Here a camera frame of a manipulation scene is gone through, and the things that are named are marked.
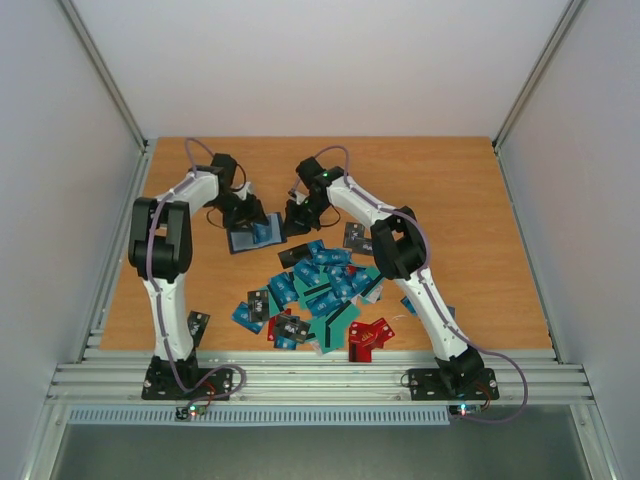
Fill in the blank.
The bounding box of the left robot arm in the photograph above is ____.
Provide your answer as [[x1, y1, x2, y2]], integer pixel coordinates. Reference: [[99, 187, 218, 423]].
[[128, 153, 268, 398]]

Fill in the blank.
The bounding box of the right controller board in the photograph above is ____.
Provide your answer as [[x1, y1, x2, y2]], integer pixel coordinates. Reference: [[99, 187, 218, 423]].
[[449, 403, 485, 417]]

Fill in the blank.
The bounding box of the blue card right upper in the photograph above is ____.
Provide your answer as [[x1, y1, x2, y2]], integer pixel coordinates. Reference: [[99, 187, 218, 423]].
[[400, 296, 417, 316]]

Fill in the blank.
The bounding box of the red card bottom right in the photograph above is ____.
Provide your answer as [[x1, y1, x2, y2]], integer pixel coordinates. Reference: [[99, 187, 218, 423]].
[[348, 318, 395, 349]]

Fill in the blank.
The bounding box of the black vip card on red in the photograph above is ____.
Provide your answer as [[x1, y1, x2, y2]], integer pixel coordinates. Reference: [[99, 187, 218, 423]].
[[274, 313, 311, 344]]

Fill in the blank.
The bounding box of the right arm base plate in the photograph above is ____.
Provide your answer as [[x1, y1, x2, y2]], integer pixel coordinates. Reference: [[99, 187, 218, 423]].
[[405, 368, 500, 401]]

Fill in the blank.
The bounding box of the black vip card upper right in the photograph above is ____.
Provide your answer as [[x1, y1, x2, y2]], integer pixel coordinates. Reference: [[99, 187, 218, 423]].
[[351, 238, 373, 256]]

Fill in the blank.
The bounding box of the black vip card far left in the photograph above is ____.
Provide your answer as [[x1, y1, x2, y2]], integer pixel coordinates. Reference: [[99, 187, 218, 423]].
[[187, 311, 210, 348]]

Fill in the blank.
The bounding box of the black card under vip card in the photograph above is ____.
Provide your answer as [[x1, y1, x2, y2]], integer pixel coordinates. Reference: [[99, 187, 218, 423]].
[[343, 222, 365, 249]]

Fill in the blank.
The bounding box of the blue card bottom of pile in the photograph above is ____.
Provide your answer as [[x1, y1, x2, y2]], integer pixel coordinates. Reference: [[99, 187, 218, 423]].
[[274, 336, 298, 350]]

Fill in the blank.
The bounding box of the dark blue card holder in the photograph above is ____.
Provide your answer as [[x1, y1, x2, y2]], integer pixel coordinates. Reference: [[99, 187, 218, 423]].
[[227, 212, 287, 255]]

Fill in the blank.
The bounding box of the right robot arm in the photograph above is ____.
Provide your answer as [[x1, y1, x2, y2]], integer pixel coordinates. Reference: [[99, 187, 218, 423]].
[[286, 157, 484, 398]]

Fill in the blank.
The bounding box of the left controller board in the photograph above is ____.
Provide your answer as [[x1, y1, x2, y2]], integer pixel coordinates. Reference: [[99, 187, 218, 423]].
[[174, 405, 208, 421]]

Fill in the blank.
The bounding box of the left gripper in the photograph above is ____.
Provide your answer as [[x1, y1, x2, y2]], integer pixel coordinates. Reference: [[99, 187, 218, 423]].
[[211, 191, 270, 231]]

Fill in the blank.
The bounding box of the black vip card centre left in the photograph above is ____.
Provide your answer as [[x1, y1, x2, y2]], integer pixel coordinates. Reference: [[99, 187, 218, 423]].
[[247, 289, 270, 323]]

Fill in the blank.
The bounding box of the teal card with stripe bottom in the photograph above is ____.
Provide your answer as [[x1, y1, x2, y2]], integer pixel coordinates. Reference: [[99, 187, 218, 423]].
[[311, 302, 361, 354]]

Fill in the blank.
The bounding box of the large teal card centre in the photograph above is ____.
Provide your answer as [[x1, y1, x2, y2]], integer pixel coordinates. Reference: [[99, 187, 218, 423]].
[[294, 267, 348, 317]]

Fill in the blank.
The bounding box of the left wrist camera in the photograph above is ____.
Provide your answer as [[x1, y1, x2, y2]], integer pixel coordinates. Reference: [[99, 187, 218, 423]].
[[236, 181, 254, 200]]

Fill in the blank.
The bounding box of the aluminium rail frame front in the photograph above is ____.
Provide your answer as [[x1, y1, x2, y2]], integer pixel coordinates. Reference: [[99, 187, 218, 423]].
[[46, 349, 594, 406]]

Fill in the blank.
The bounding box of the blue vip card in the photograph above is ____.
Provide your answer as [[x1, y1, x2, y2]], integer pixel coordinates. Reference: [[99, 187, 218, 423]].
[[253, 223, 272, 244]]

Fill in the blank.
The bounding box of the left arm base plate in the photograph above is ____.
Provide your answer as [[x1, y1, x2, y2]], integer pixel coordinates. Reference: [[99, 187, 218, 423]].
[[141, 367, 239, 401]]

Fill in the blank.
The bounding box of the controller board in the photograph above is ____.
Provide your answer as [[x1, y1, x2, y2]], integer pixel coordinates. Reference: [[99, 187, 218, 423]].
[[449, 403, 485, 417], [174, 405, 208, 421]]

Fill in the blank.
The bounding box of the grey slotted cable duct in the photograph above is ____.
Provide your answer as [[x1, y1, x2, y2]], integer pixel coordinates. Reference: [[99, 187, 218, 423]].
[[67, 405, 449, 427]]

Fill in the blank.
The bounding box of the blue card top of pile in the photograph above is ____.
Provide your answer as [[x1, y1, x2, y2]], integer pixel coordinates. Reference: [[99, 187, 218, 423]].
[[307, 240, 331, 264]]

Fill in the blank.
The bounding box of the plain black card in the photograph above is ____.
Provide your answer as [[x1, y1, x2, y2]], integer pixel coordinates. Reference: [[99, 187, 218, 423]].
[[278, 243, 312, 269]]

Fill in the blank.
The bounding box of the white card with red print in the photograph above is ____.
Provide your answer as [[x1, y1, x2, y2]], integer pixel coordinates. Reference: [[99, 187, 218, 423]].
[[309, 341, 323, 355]]

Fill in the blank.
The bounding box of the blue card of pile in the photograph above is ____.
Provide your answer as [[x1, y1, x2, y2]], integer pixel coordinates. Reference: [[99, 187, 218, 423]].
[[274, 336, 298, 350], [307, 240, 331, 264]]

